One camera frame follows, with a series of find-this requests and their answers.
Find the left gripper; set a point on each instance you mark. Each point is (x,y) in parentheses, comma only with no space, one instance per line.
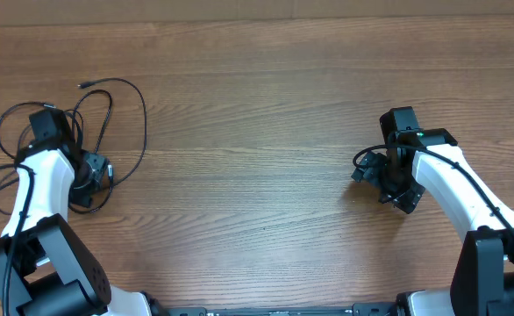
(82,194)

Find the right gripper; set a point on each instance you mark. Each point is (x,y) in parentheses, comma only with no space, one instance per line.
(369,172)

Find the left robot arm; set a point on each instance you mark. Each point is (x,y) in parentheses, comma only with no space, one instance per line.
(45,269)

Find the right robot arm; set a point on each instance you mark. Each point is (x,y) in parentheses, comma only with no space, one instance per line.
(412,161)

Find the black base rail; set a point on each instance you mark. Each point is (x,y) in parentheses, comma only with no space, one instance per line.
(279,311)

